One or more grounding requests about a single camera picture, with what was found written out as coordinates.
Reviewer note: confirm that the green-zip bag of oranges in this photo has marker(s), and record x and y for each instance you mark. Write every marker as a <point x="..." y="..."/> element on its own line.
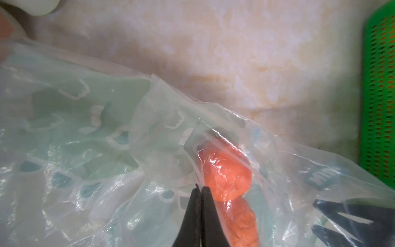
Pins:
<point x="66" y="171"/>

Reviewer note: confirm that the mint green toaster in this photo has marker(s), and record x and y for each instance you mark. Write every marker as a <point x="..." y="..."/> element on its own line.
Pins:
<point x="34" y="7"/>

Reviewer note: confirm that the green plastic basket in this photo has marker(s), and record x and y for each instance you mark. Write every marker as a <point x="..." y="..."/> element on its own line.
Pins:
<point x="378" y="97"/>

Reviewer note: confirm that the pink ceramic mug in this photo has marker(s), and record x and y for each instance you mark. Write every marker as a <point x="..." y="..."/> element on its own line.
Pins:
<point x="10" y="30"/>

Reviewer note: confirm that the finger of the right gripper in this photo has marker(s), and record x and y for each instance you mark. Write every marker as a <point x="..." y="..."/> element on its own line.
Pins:
<point x="370" y="236"/>
<point x="375" y="210"/>

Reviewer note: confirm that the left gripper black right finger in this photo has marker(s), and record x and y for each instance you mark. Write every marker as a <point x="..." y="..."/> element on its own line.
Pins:
<point x="212" y="233"/>

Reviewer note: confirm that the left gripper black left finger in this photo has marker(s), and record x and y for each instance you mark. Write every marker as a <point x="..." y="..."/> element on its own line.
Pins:
<point x="191" y="229"/>

